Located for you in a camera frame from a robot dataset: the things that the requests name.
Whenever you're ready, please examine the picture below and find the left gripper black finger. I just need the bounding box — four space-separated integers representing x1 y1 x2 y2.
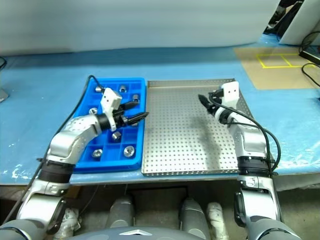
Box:
122 100 140 111
125 111 150 128

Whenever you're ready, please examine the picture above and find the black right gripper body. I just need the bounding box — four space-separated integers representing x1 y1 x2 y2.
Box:
208 87 225 112

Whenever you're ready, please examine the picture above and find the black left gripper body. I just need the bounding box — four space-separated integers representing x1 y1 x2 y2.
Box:
112 104 130 129

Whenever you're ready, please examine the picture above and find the blue compartment tray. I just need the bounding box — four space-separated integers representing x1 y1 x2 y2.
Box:
72 76 147 174

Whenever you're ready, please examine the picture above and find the perforated metal tray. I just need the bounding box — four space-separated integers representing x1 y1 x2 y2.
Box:
141 77 253 177

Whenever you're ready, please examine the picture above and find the brown cardboard mat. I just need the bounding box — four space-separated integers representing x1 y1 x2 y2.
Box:
233 46 320 90

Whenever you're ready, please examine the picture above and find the grey rounded shape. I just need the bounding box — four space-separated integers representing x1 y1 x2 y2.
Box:
179 197 211 233
108 196 136 228

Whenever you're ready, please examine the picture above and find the black flat device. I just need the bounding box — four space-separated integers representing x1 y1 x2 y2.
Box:
298 46 320 65

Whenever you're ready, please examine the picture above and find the white rounded shape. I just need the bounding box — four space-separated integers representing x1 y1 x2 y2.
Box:
206 202 230 238

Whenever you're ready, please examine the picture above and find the white pillar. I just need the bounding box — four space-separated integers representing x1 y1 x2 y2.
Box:
278 0 320 46

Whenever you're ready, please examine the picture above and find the white crumpled shape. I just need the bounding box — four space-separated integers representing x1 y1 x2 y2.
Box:
53 208 82 240

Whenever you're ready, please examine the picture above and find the grey robot torso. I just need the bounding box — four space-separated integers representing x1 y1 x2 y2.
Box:
74 226 201 240

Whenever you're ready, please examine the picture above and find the grey flat object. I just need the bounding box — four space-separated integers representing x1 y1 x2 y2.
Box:
0 87 10 103

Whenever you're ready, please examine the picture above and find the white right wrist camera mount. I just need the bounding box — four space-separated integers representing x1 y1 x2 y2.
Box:
219 80 240 120

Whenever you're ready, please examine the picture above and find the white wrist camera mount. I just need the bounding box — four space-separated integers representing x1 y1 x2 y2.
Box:
99 87 123 132
219 80 240 120

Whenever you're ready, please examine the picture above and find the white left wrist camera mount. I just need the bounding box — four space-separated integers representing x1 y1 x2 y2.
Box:
99 87 123 132

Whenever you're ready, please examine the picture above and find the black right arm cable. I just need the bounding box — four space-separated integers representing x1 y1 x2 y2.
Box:
208 92 282 176

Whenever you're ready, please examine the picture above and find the looped black background cable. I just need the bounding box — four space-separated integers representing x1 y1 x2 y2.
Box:
299 31 320 54

